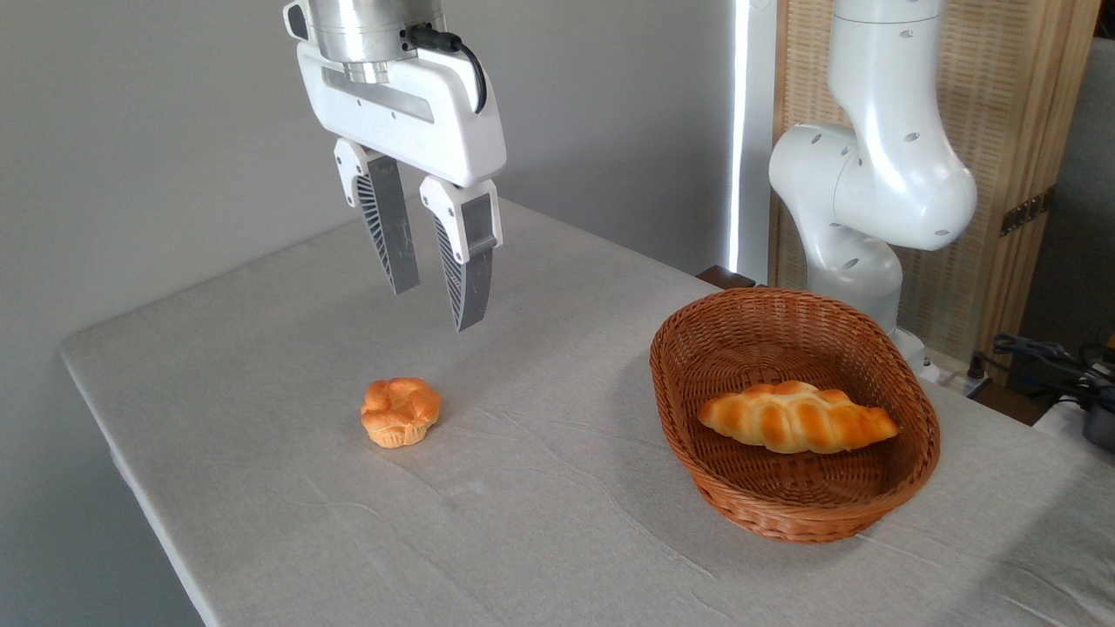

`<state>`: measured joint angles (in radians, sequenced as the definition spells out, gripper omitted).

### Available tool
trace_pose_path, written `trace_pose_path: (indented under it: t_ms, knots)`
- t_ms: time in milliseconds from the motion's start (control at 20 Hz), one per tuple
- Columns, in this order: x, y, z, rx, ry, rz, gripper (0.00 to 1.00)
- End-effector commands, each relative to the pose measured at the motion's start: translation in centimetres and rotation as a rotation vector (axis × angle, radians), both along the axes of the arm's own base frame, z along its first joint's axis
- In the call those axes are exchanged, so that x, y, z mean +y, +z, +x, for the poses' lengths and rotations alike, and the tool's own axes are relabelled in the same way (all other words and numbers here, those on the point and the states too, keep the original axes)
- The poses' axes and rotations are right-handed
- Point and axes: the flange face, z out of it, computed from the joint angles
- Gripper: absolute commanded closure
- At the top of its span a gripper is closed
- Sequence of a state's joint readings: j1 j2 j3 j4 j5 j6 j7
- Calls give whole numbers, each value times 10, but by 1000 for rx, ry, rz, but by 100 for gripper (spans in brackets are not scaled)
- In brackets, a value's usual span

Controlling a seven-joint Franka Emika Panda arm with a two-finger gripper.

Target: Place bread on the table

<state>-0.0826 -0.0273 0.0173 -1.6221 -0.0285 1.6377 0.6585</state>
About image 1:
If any black cable bundle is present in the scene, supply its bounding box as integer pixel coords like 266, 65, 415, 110
971, 334, 1115, 412

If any bamboo folding screen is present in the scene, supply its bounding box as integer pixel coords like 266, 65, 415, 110
771, 0, 1103, 367

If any white power strip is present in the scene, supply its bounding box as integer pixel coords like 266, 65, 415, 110
923, 359, 992, 394

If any brown wicker basket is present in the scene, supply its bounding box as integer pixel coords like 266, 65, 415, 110
649, 287, 942, 544

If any round muffin-shaped bread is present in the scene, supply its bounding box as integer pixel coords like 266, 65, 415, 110
361, 377, 443, 449

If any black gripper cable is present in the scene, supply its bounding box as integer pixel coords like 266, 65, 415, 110
405, 24, 489, 116

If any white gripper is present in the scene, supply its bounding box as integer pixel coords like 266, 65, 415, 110
283, 0, 508, 333

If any long braided bread loaf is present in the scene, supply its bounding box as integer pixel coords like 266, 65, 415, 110
697, 380, 900, 455

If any dark metal screen hinge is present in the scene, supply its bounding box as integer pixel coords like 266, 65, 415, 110
1000, 186, 1057, 238

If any grey tablecloth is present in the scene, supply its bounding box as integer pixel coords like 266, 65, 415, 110
59, 196, 1115, 627

